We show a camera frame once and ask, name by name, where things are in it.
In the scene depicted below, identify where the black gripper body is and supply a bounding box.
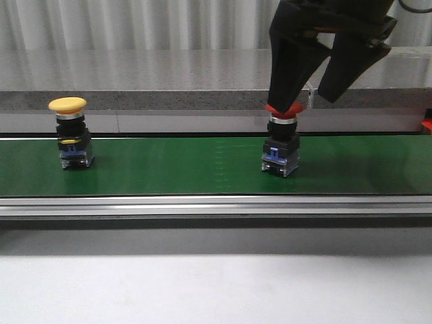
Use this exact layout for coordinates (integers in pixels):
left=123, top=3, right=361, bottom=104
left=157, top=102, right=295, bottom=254
left=269, top=1, right=397, bottom=49

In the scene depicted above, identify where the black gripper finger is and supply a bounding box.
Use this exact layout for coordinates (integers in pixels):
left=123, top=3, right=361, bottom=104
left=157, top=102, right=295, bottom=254
left=318, top=33, right=391, bottom=103
left=267, top=13, right=330, bottom=113

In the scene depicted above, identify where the red mushroom push button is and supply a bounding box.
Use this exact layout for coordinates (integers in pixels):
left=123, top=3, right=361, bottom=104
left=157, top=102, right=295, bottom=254
left=261, top=101, right=304, bottom=178

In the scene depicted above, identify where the yellow mushroom push button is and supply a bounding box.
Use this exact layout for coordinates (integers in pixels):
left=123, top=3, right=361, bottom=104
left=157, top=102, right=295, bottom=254
left=48, top=97, right=94, bottom=169

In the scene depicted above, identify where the grey stone slab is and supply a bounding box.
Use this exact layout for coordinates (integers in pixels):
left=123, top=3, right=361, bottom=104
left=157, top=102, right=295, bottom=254
left=1, top=47, right=431, bottom=111

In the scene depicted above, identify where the red plastic part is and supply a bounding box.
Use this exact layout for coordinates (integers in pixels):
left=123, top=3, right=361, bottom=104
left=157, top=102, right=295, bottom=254
left=421, top=109, right=432, bottom=135

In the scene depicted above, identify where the green conveyor belt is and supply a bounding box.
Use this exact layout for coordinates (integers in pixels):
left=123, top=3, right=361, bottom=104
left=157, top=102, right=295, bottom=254
left=1, top=135, right=431, bottom=196

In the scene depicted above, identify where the white curtain backdrop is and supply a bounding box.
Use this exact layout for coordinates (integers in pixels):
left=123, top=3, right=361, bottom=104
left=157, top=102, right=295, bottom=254
left=0, top=0, right=432, bottom=52

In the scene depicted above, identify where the black cable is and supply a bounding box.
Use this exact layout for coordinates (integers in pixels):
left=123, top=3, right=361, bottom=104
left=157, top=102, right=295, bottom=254
left=398, top=0, right=432, bottom=14

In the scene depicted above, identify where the aluminium conveyor side rail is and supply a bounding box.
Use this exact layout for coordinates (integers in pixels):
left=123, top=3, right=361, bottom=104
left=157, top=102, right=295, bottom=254
left=1, top=195, right=431, bottom=221

